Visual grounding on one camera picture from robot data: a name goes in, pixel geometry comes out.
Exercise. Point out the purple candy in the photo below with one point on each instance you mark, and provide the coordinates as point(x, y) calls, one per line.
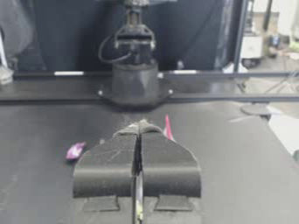
point(75, 150)

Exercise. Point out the clear bag with pink zip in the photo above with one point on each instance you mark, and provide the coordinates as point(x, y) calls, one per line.
point(168, 128)

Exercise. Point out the grey round pad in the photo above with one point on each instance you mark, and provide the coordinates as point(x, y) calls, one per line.
point(255, 109)

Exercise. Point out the white sheet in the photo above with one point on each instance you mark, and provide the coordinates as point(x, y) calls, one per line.
point(286, 131)

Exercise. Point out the white tape strip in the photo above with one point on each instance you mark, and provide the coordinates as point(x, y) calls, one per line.
point(184, 71)
point(68, 73)

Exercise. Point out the white cart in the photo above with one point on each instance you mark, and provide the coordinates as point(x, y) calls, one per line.
point(251, 46)

